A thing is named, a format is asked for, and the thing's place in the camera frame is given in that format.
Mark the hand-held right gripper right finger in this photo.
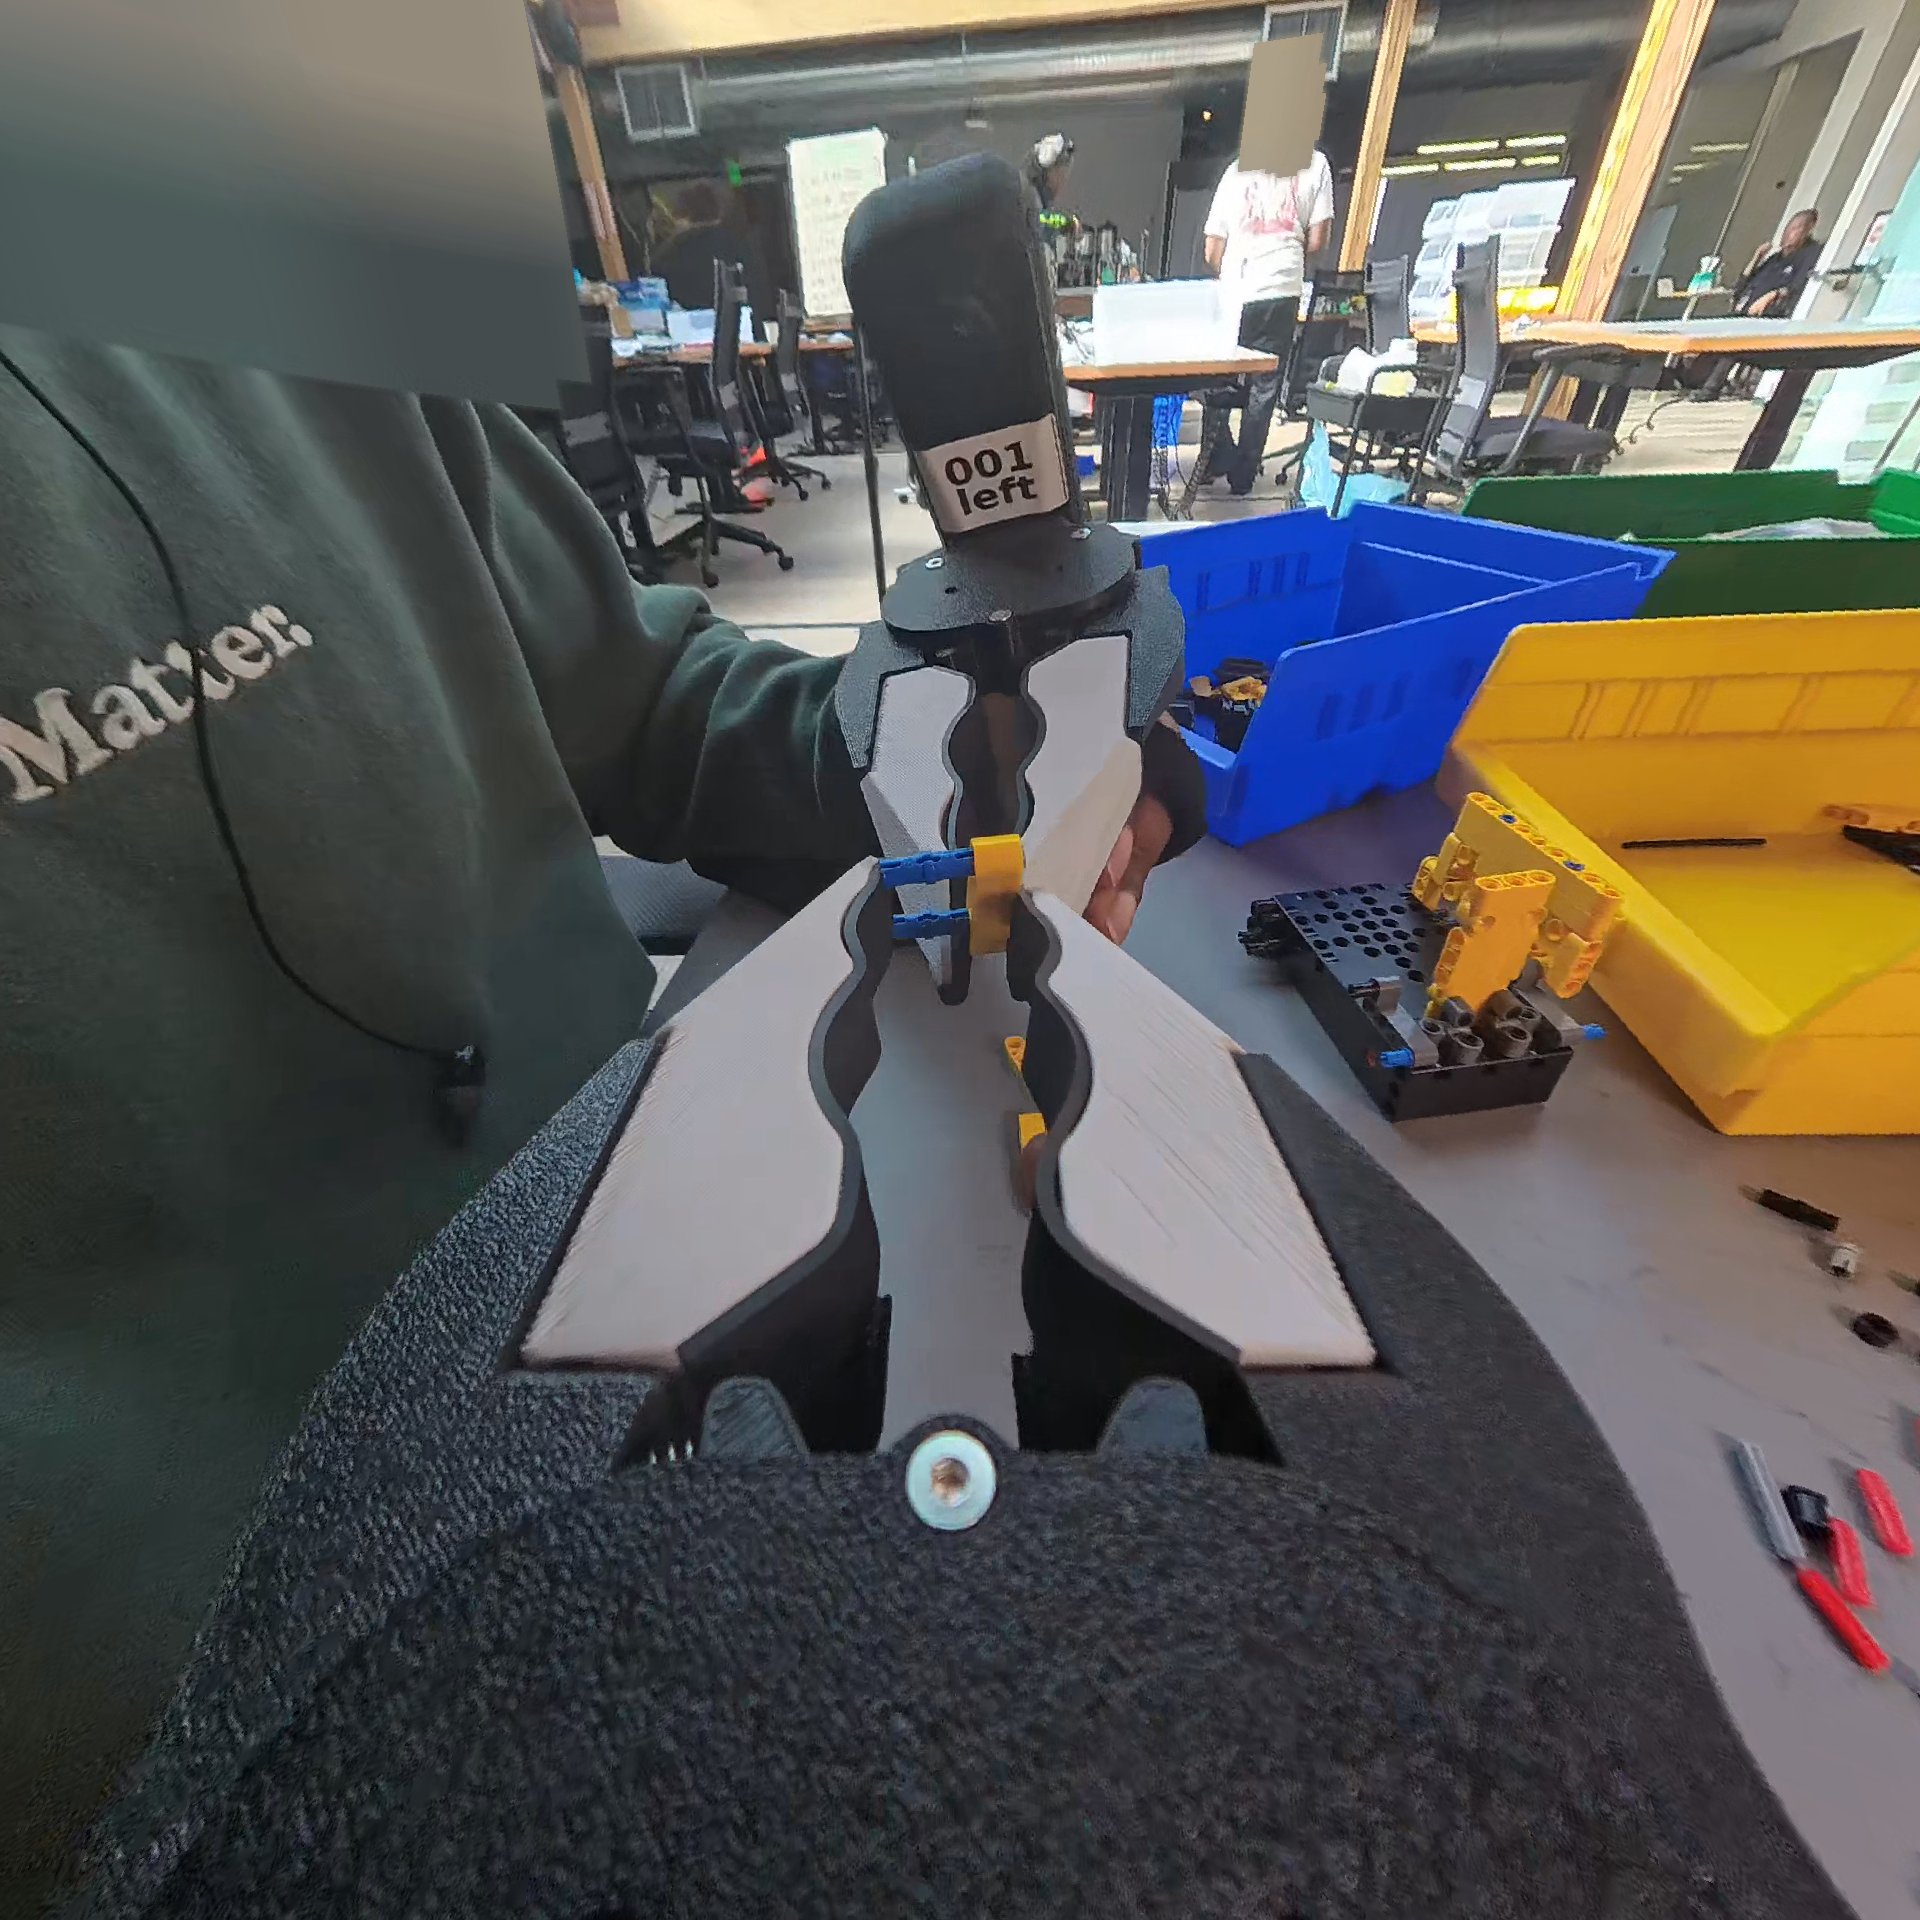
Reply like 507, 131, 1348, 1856
1012, 892, 1376, 1370

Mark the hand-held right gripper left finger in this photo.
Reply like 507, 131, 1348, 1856
522, 863, 887, 1370

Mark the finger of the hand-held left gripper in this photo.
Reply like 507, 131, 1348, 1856
1012, 638, 1146, 911
863, 663, 988, 1009

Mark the pile of small lego connectors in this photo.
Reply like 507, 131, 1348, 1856
1732, 1182, 1920, 1706

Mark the person's left forearm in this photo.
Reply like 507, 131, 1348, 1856
435, 392, 880, 911

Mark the dark lego parts cluster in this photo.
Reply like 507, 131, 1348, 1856
1185, 660, 1279, 753

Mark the black and yellow lego assembly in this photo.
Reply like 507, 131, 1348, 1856
1239, 791, 1629, 1124

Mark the person's left hand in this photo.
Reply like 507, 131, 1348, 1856
1083, 795, 1187, 946

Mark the white flipchart board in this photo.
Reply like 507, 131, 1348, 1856
786, 128, 889, 320

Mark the clear plastic storage box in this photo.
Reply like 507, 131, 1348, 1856
1090, 280, 1244, 369

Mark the wooden top table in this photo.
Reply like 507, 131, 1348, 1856
1418, 315, 1920, 474
1057, 345, 1281, 519

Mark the black office chair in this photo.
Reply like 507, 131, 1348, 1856
1305, 256, 1419, 482
600, 264, 799, 591
1418, 232, 1624, 482

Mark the grey mesh chair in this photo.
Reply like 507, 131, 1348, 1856
600, 856, 729, 954

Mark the blue plastic bin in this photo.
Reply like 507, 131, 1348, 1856
1141, 504, 1673, 849

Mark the wooden pillar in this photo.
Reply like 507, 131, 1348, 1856
1553, 0, 1719, 324
1335, 0, 1419, 272

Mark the yellow plastic bin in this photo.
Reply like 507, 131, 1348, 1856
1437, 609, 1920, 1137

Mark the green plastic bin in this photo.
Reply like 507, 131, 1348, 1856
1463, 468, 1920, 619

